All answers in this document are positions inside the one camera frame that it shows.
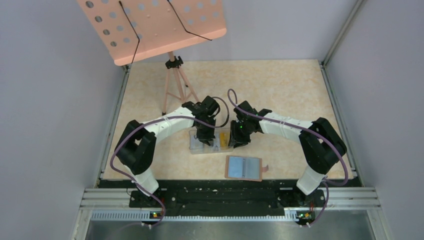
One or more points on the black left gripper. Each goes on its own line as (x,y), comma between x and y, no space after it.
(206,138)

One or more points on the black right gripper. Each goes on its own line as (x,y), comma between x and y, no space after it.
(236,140)

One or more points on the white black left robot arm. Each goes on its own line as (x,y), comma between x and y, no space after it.
(136,146)

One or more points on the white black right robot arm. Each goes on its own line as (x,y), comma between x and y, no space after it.
(321,144)

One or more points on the silver credit cards stack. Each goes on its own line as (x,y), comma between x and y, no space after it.
(196,147)

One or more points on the pink music stand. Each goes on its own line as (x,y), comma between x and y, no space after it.
(135,30)

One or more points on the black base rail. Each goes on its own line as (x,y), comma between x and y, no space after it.
(227,198)

